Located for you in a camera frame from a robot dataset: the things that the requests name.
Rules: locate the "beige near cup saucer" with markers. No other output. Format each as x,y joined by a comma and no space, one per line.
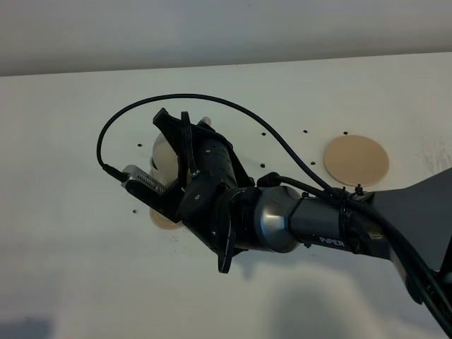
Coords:
162,222

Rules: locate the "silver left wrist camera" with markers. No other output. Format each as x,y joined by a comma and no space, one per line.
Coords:
149,191

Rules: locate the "beige ceramic teapot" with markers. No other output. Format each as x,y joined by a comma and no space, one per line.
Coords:
163,161

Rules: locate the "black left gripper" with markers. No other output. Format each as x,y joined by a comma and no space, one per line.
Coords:
219,197

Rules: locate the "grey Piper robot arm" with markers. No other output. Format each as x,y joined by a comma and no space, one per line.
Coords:
410,227

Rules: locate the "beige round teapot saucer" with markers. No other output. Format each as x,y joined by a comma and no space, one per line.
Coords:
354,160

